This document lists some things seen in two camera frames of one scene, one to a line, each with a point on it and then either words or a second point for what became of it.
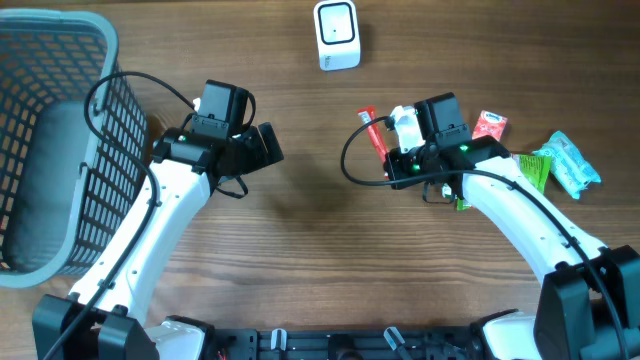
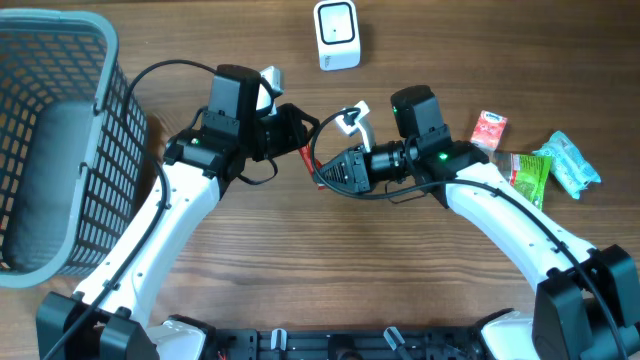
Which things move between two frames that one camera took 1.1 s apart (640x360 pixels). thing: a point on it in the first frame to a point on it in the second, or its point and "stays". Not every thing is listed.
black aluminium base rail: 347,343 stays
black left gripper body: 252,154 to 280,134
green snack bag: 532,168 stays
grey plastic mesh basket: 66,196 stays
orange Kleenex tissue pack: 489,124 stays
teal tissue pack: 568,165 stays
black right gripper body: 410,164 to 359,161
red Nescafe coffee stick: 375,130 to 305,153
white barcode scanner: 337,35 stays
